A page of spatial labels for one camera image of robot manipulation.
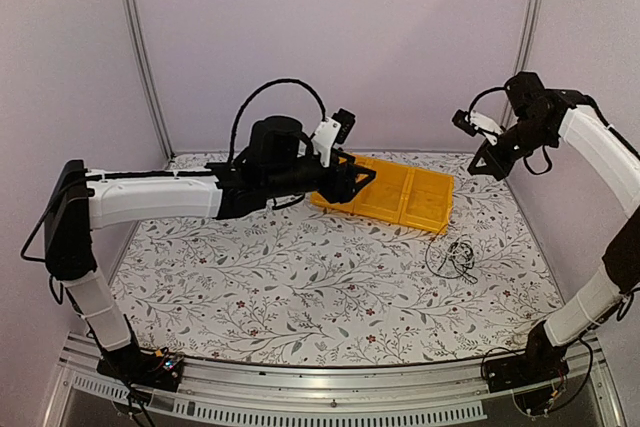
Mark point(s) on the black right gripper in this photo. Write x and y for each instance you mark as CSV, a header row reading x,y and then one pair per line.
x,y
496,168

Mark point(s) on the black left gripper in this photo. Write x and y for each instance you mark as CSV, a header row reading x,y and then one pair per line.
x,y
345,174

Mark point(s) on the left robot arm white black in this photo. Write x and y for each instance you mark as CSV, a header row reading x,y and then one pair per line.
x,y
280,160

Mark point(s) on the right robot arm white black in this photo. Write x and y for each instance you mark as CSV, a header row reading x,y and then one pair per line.
x,y
548,118

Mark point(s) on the yellow bin middle compartment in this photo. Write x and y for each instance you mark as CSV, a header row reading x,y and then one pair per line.
x,y
383,198

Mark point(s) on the yellow bin compartment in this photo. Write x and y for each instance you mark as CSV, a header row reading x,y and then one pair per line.
x,y
318,200
383,198
427,201

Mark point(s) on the yellow bin far compartment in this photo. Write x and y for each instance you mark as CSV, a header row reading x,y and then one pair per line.
x,y
318,200

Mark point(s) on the yellow bin near compartment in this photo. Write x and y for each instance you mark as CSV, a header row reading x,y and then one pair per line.
x,y
427,201

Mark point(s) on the floral patterned table mat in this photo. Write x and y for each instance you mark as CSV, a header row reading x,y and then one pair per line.
x,y
307,286

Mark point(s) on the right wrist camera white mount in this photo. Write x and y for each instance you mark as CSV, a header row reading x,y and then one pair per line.
x,y
473,123

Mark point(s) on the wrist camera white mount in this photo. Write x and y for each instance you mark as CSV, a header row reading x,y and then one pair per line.
x,y
334,130
473,123

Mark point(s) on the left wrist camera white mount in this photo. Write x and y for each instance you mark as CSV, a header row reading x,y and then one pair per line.
x,y
334,130

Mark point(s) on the right aluminium frame post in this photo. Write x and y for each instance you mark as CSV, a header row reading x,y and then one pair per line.
x,y
527,36

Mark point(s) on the aluminium frame post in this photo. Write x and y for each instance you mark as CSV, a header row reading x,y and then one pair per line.
x,y
143,64
527,36

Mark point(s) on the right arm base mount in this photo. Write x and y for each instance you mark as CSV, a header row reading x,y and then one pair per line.
x,y
542,368

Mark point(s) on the aluminium front rail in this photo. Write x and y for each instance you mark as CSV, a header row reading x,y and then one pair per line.
x,y
472,392

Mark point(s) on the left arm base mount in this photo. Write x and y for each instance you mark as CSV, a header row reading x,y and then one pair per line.
x,y
160,369

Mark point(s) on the left aluminium frame post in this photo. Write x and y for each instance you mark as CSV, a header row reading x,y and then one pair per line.
x,y
143,64

